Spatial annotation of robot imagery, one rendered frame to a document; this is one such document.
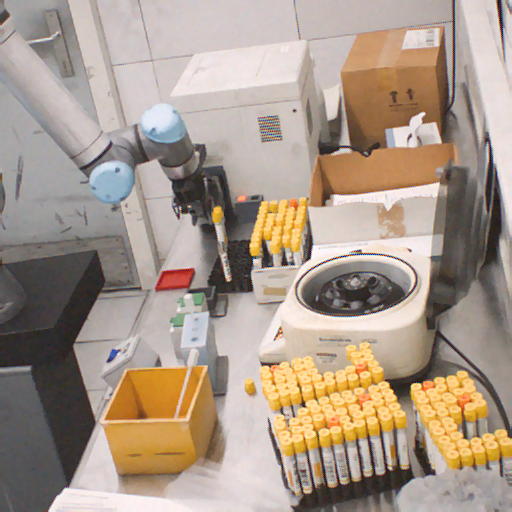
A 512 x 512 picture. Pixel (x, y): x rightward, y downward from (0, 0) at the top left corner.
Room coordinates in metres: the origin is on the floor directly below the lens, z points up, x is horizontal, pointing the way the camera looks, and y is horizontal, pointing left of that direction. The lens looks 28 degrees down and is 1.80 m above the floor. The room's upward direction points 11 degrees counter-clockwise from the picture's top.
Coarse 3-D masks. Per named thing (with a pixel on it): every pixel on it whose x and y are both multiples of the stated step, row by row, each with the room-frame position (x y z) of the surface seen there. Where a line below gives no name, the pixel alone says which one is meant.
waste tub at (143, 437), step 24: (120, 384) 1.24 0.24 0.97; (144, 384) 1.27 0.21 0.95; (168, 384) 1.26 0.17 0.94; (192, 384) 1.25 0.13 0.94; (120, 408) 1.22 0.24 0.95; (144, 408) 1.28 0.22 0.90; (168, 408) 1.27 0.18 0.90; (192, 408) 1.15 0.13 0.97; (216, 408) 1.25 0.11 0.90; (120, 432) 1.15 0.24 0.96; (144, 432) 1.14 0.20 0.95; (168, 432) 1.13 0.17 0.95; (192, 432) 1.13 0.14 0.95; (120, 456) 1.15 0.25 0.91; (144, 456) 1.14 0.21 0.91; (168, 456) 1.14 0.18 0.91; (192, 456) 1.13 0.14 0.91
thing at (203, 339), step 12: (204, 312) 1.41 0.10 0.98; (192, 324) 1.38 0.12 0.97; (204, 324) 1.37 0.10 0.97; (192, 336) 1.34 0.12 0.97; (204, 336) 1.33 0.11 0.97; (180, 348) 1.31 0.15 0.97; (192, 348) 1.31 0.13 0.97; (204, 348) 1.31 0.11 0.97; (216, 348) 1.40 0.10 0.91; (204, 360) 1.31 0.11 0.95; (216, 360) 1.38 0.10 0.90; (216, 372) 1.35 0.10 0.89; (216, 384) 1.33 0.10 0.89
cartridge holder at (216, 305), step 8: (192, 288) 1.61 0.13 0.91; (200, 288) 1.61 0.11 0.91; (208, 288) 1.61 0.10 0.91; (216, 288) 1.61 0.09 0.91; (208, 296) 1.61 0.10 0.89; (216, 296) 1.60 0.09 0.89; (224, 296) 1.60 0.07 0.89; (208, 304) 1.56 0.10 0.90; (216, 304) 1.58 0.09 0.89; (224, 304) 1.57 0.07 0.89; (216, 312) 1.56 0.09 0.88; (224, 312) 1.55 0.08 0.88
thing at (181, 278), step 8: (168, 272) 1.76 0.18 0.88; (176, 272) 1.75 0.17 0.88; (184, 272) 1.75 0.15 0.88; (192, 272) 1.73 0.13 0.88; (160, 280) 1.73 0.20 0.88; (168, 280) 1.73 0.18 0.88; (176, 280) 1.72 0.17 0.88; (184, 280) 1.71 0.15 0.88; (160, 288) 1.70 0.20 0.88; (168, 288) 1.69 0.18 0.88; (176, 288) 1.69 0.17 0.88
